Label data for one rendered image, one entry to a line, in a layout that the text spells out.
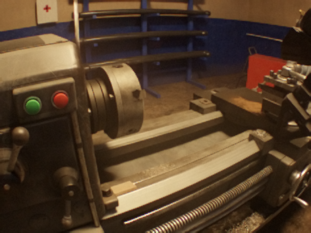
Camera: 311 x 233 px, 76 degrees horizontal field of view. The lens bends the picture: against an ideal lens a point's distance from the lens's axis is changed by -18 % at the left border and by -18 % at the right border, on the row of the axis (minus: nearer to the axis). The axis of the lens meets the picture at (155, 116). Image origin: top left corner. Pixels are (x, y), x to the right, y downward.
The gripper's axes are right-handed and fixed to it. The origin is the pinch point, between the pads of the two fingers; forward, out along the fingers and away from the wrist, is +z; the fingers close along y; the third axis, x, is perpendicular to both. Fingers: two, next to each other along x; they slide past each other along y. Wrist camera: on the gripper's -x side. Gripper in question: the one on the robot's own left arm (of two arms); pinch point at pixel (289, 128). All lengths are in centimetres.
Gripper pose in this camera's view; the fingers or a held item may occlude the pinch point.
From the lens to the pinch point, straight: 44.2
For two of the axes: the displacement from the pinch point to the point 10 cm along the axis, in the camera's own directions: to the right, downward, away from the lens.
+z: -2.8, 6.1, 7.4
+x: 4.9, 7.5, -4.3
